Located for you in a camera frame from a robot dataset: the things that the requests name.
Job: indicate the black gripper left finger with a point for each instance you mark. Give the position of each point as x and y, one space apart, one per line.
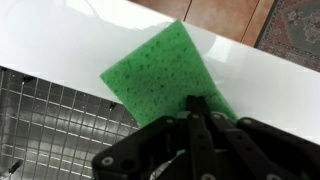
183 138

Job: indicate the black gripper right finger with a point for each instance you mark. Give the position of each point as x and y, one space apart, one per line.
266 152

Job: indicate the green sponge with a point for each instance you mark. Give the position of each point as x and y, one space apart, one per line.
156 79

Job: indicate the patterned floor rug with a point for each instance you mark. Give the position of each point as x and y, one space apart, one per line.
292 32

